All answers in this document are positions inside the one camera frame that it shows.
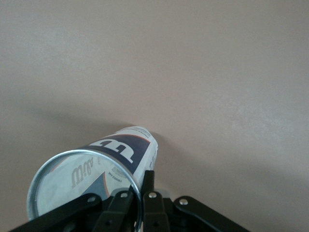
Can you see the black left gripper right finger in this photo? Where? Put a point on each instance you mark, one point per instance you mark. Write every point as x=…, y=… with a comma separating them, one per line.
x=154, y=210

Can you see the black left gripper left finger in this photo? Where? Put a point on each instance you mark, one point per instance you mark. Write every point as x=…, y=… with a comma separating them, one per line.
x=120, y=207

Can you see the clear Wilson tennis can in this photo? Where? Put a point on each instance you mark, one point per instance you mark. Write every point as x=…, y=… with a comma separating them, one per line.
x=116, y=147

